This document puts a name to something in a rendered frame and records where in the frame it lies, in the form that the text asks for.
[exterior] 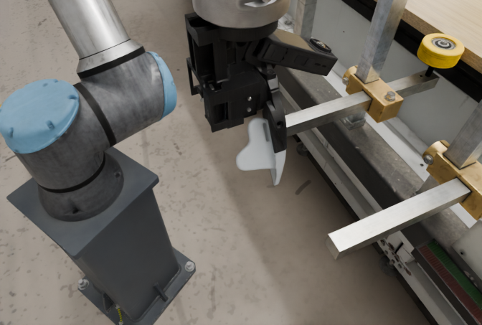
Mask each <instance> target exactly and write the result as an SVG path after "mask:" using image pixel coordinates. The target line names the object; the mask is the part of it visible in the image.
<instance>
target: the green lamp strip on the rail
mask: <svg viewBox="0 0 482 325"><path fill-rule="evenodd" d="M427 246H428V247H429V248H430V249H431V250H432V252H433V253H434V254H435V256H436V257H437V258H438V259H439V261H440V262H441V263H442V264H443V265H444V266H445V267H446V268H447V270H448V271H449V272H450V273H451V275H452V276H453V277H454V278H455V279H456V280H457V282H458V283H459V284H460V285H461V286H462V287H463V289H464V290H465V291H466V293H467V294H468V295H469V296H470V297H471V298H472V299H473V300H474V302H475V303H476V304H477V305H478V307H479V308H480V309H481V310H482V295H481V294H480V293H479V292H478V291H477V290H476V289H475V288H474V286H473V285H472V284H471V283H470V282H469V280H468V279H467V278H466V277H465V276H464V275H463V274H462V273H461V272H460V270H459V269H458V268H457V267H456V266H455V264H454V263H453V262H452V261H451V260H450V258H449V257H448V256H447V255H446V254H445V253H444V252H443V251H442V250H441V248H440V247H439V246H438V245H437V244H436V243H435V241H433V242H431V243H429V244H427Z"/></svg>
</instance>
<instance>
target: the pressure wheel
mask: <svg viewBox="0 0 482 325"><path fill-rule="evenodd" d="M463 52H464V46H463V43H462V42H461V41H459V40H458V39H456V38H455V37H452V36H450V35H446V34H438V33H437V34H429V35H427V36H425V37H424V38H423V39H422V42H421V44H420V46H419V49H418V51H417V56H418V57H419V59H420V60H421V61H422V62H424V63H425V64H426V65H429V67H428V69H427V71H426V73H425V76H427V77H430V76H431V75H432V73H433V70H434V69H435V67H436V68H450V67H453V66H455V65H456V64H457V63H458V61H459V59H460V57H461V55H462V54H463Z"/></svg>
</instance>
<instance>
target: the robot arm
mask: <svg viewBox="0 0 482 325"><path fill-rule="evenodd" d="M48 2H49V3H50V5H51V7H52V9H53V11H54V12H55V14H56V16H57V18H58V19H59V21H60V24H61V25H62V27H63V29H64V31H65V33H66V34H67V36H68V38H69V40H70V41H71V43H72V46H73V47H74V48H75V51H76V53H77V55H78V56H79V62H78V65H77V69H76V73H77V75H78V76H79V78H80V80H81V82H79V83H76V84H74V85H71V84H69V83H68V82H66V81H64V80H60V81H58V80H57V79H43V80H38V81H35V82H33V83H29V84H27V85H25V86H24V88H22V89H18V90H16V91H15V92H13V93H12V94H11V95H10V96H9V97H8V98H7V99H6V100H5V101H4V102H3V104H2V105H1V107H0V133H1V134H2V136H3V137H4V140H5V142H6V145H7V146H8V147H9V148H10V149H11V150H12V151H13V152H14V154H15V155H16V156H17V158H18V159H19V160H20V162H22V164H23V165H24V167H25V168H26V169H27V171H28V172H29V173H30V174H31V175H32V177H33V178H34V180H35V181H36V182H37V183H38V194H39V200H40V202H41V205H42V206H43V207H44V209H45V210H46V211H47V212H48V214H50V215H51V216H52V217H54V218H56V219H58V220H62V221H67V222H76V221H81V220H86V219H89V218H91V217H94V216H96V215H99V214H100V213H101V212H103V211H105V210H106V209H107V208H109V206H111V205H112V204H113V203H114V201H116V200H117V198H118V196H119V195H120V193H121V191H122V188H123V183H124V175H123V171H122V169H121V166H120V164H119V163H118V162H117V161H116V160H115V159H114V158H113V157H112V156H111V155H110V154H108V153H106V152H105V150H106V149H109V148H110V147H112V146H114V145H116V144H117V143H120V142H121V141H123V140H125V139H127V138H128V137H130V136H132V135H134V134H135V133H138V132H139V131H142V130H143V129H145V128H147V127H149V126H150V125H152V124H154V123H156V122H159V121H160V120H161V119H162V118H164V117H165V116H167V115H168V114H170V113H171V112H172V111H173V110H174V109H175V107H176V102H177V93H176V86H175V84H174V81H173V80H174V79H173V77H172V75H171V73H170V71H169V69H168V67H167V65H166V63H165V62H164V61H163V60H162V58H161V57H159V56H158V55H157V54H156V53H155V52H146V51H145V49H144V47H143V45H142V44H141V43H139V42H136V41H134V40H132V39H130V37H129V36H128V35H127V33H126V30H125V28H124V26H123V24H122V22H121V20H120V18H119V16H118V13H117V11H116V10H115V7H114V5H113V3H112V1H111V0H48ZM192 5H193V8H194V10H195V12H194V13H190V14H185V15H184V16H185V22H186V33H187V39H188V45H189V55H190V57H188V58H186V63H187V69H188V74H189V84H190V89H191V94H192V95H196V94H200V96H201V98H200V101H201V102H204V109H205V115H204V116H205V118H206V119H207V120H208V122H209V124H210V126H211V131H212V133H214V132H216V131H220V130H222V129H225V128H227V129H228V128H232V127H235V126H238V125H242V124H244V118H247V117H250V116H253V115H256V114H257V110H262V109H263V110H262V112H263V118H258V117H257V118H253V119H252V120H251V121H250V122H249V123H248V125H247V133H248V138H249V141H248V144H247V145H246V147H244V149H243V150H241V152H240V153H239V154H238V155H237V156H236V165H237V167H238V168H239V169H240V170H243V171H249V170H258V169H270V173H271V177H272V180H273V185H274V186H275V185H277V184H279V183H280V178H281V175H282V172H283V166H284V163H285V153H286V149H287V127H286V119H285V113H284V110H283V105H282V102H281V99H280V89H279V81H278V76H277V75H276V72H275V71H274V68H275V66H276V65H280V66H284V67H289V68H293V69H296V70H302V71H305V72H309V73H312V74H317V75H323V76H326V77H327V75H328V74H329V73H330V71H331V69H332V68H333V66H334V65H335V64H336V62H337V60H338V58H337V57H336V56H335V55H334V54H333V53H332V52H331V48H330V47H329V46H327V45H326V44H324V43H323V42H322V41H319V40H317V39H314V38H310V39H309V38H307V37H303V36H301V35H298V34H294V33H291V32H287V31H285V30H282V29H279V28H277V27H278V20H279V19H280V18H281V17H282V16H283V15H285V14H286V13H287V12H288V10H289V6H290V0H192ZM192 72H193V73H194V75H195V76H196V78H197V79H198V81H199V85H195V86H194V84H193V79H192Z"/></svg>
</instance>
